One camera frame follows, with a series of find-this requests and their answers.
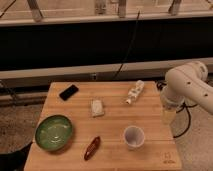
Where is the black smartphone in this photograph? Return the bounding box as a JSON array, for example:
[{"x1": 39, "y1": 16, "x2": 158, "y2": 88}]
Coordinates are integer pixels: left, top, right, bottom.
[{"x1": 59, "y1": 85, "x2": 78, "y2": 101}]

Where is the white sponge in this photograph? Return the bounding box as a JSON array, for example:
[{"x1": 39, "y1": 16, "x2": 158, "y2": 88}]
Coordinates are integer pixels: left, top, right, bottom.
[{"x1": 91, "y1": 100, "x2": 105, "y2": 117}]

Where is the black hanging cable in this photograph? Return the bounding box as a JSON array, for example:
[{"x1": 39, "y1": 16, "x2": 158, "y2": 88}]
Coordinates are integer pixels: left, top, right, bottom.
[{"x1": 111, "y1": 9, "x2": 142, "y2": 81}]

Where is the white patterned tube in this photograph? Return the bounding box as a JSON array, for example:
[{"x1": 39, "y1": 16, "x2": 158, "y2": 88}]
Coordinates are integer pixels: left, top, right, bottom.
[{"x1": 126, "y1": 80, "x2": 145, "y2": 104}]

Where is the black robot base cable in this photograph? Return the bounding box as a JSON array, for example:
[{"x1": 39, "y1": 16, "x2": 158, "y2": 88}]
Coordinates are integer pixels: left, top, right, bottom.
[{"x1": 155, "y1": 79, "x2": 198, "y2": 139}]

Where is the green ceramic bowl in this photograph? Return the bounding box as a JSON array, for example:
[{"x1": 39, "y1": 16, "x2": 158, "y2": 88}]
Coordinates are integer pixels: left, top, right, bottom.
[{"x1": 35, "y1": 115, "x2": 74, "y2": 152}]

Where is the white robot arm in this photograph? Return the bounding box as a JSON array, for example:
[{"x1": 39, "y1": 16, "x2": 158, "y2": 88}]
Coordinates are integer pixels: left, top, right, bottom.
[{"x1": 160, "y1": 61, "x2": 213, "y2": 125}]

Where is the red brown oblong object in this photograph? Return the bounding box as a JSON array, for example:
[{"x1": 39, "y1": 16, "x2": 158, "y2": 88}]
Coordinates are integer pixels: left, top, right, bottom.
[{"x1": 84, "y1": 136, "x2": 101, "y2": 161}]

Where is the wooden board table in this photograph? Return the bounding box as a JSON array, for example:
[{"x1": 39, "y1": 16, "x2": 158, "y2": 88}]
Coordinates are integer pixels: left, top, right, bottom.
[{"x1": 24, "y1": 82, "x2": 182, "y2": 171}]

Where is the white ceramic cup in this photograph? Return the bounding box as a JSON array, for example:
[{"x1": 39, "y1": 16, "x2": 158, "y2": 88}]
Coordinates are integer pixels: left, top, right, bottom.
[{"x1": 123, "y1": 125, "x2": 145, "y2": 150}]

